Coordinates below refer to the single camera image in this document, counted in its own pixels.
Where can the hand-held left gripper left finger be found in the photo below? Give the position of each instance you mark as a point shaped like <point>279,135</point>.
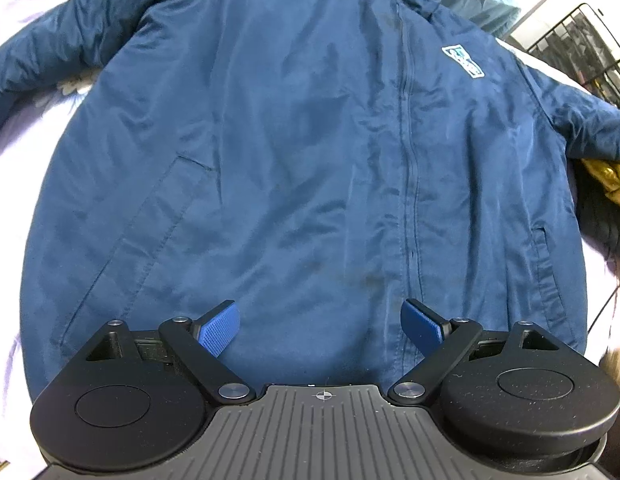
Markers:
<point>217,332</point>

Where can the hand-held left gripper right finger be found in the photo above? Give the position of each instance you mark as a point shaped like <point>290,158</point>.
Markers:
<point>419,327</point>

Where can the navy blue jacket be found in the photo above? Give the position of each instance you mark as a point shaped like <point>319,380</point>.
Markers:
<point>290,160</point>

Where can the black ribbed garment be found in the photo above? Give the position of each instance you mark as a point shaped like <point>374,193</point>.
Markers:
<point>607,227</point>

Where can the gold shiny cloth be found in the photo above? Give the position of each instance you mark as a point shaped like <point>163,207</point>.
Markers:
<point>607,175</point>

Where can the light blue cloth pile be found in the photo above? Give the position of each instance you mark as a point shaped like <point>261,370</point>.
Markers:
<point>487,7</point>

